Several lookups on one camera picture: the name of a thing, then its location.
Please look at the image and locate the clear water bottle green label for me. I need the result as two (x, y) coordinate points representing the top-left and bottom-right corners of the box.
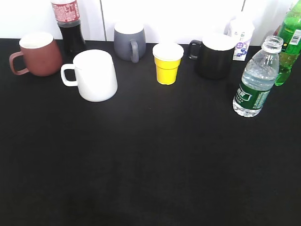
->
(232, 36), (284, 117)

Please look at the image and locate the black ceramic mug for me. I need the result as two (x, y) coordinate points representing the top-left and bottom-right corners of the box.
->
(188, 33), (236, 80)

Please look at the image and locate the grey ceramic mug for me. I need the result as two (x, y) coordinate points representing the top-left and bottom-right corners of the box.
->
(114, 20), (146, 63)

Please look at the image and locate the yellow plastic cup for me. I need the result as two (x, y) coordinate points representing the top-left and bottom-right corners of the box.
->
(152, 42), (184, 85)

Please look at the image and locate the green soda bottle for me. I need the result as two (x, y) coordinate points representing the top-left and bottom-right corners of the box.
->
(275, 0), (301, 86)

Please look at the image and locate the white ceramic mug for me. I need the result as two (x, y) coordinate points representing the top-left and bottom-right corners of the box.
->
(61, 49), (118, 102)

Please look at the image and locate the white yogurt drink bottle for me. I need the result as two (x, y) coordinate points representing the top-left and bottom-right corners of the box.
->
(228, 14), (255, 61)

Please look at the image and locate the brown ceramic mug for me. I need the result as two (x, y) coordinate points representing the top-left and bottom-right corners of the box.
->
(9, 32), (63, 77)

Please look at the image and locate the cola bottle red label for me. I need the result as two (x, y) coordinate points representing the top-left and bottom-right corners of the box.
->
(50, 0), (86, 57)

